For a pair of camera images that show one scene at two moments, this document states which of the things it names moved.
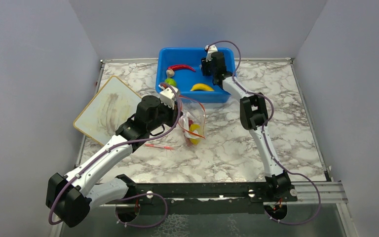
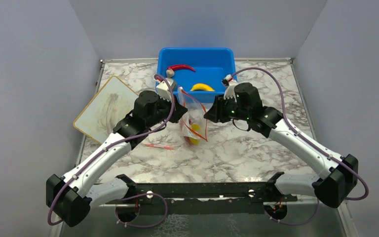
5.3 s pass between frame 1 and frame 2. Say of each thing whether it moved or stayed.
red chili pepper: stayed
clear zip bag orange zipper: moved
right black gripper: moved
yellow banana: stayed
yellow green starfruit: stayed
